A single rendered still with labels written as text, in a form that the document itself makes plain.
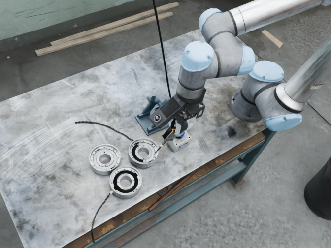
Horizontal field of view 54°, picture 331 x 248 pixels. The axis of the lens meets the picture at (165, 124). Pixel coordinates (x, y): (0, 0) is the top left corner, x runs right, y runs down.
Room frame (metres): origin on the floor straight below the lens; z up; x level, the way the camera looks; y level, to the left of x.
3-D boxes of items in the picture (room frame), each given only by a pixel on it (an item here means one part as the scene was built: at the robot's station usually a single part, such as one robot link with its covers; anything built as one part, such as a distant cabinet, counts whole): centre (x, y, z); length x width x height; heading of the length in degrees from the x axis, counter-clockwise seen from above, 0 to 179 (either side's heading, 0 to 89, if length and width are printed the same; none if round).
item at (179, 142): (0.65, -0.06, 0.82); 0.08 x 0.07 x 0.05; 134
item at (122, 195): (0.44, 0.09, 0.82); 0.10 x 0.10 x 0.04
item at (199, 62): (0.62, -0.05, 1.23); 0.09 x 0.08 x 0.11; 114
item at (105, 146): (0.50, 0.18, 0.82); 0.10 x 0.10 x 0.04
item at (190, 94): (0.62, -0.04, 1.15); 0.08 x 0.08 x 0.05
